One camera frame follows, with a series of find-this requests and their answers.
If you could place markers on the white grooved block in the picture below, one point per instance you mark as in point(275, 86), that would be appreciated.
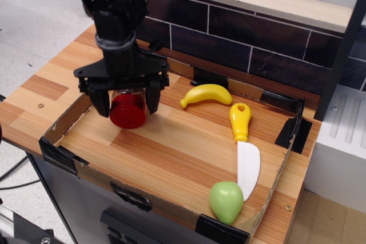
point(337, 167)

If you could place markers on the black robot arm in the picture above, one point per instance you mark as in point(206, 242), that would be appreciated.
point(115, 20)

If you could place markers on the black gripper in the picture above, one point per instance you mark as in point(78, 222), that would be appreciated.
point(124, 65)

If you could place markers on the yellow-handled white toy knife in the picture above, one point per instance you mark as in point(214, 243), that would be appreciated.
point(248, 155)

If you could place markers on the green toy pear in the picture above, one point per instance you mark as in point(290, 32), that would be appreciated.
point(226, 199)

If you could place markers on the yellow toy banana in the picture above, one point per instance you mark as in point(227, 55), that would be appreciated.
point(206, 92)

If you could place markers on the cardboard fence with black tape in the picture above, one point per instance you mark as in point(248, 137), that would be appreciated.
point(158, 176)

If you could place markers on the red-capped basil spice bottle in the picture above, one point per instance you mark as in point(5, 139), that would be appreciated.
point(128, 108)

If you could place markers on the black bracket with bolt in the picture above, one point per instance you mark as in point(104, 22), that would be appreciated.
point(16, 229)

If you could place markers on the black device under table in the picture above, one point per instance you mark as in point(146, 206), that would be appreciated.
point(118, 231)

